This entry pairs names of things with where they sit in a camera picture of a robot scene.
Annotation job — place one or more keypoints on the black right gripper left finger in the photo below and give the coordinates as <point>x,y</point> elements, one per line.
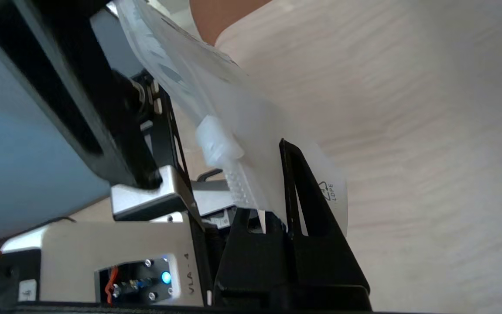
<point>250,261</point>

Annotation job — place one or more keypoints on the beige wooden hutch desk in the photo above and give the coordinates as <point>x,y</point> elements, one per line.
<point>408,131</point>

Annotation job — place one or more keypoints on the white horse print pouch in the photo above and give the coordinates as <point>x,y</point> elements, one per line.
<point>250,117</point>

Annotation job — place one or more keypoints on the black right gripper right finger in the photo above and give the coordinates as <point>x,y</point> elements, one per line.
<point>325,261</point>

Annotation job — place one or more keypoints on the white robot chassis housing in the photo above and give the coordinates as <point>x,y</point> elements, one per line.
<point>80,244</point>

